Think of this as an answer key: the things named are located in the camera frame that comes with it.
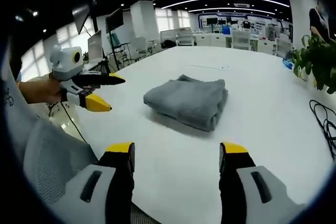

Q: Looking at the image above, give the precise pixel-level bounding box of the large black display screen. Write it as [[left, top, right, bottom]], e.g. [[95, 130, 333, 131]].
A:
[[72, 0, 95, 35]]

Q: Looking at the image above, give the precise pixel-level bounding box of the black monitor on stand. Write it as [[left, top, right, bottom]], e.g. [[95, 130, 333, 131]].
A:
[[104, 7, 124, 65]]

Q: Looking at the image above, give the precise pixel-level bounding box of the white office chair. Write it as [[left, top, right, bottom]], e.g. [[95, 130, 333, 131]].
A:
[[132, 36, 153, 58], [232, 29, 251, 50], [175, 27, 196, 47]]

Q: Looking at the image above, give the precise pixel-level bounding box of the teal board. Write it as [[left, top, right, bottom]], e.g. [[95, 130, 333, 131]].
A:
[[109, 30, 121, 46]]

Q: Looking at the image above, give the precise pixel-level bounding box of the white board monitor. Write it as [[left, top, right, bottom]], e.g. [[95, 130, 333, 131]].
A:
[[87, 30, 103, 65]]

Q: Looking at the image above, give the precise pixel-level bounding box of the blue white packet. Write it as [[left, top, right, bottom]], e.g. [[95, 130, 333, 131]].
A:
[[282, 57, 295, 70]]

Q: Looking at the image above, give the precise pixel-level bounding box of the grey towel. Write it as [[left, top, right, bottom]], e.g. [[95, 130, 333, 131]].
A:
[[143, 74, 229, 132]]

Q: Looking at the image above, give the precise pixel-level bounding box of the coiled black cable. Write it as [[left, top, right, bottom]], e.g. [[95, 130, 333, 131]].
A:
[[309, 100, 336, 161]]

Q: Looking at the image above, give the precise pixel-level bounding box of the white table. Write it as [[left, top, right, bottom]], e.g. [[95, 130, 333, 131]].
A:
[[76, 46, 334, 224]]

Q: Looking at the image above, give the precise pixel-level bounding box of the person's left hand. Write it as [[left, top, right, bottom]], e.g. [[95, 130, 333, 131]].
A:
[[46, 75, 69, 103]]

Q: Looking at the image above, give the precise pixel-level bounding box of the grey mesh chair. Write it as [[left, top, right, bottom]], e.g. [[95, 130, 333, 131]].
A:
[[23, 119, 158, 224]]

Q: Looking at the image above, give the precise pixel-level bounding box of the person's white shirt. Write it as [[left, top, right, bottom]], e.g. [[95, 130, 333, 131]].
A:
[[2, 58, 40, 172]]

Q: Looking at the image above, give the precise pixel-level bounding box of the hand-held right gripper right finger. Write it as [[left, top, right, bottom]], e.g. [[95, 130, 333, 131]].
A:
[[219, 141, 308, 224]]

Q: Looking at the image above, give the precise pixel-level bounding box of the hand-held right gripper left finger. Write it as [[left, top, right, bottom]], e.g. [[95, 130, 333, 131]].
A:
[[56, 142, 136, 224]]

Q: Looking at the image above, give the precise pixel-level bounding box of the green potted plant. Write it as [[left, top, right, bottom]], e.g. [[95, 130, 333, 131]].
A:
[[291, 34, 336, 95]]

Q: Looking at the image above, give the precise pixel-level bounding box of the black tripod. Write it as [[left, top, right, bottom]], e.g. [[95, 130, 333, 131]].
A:
[[96, 58, 111, 74]]

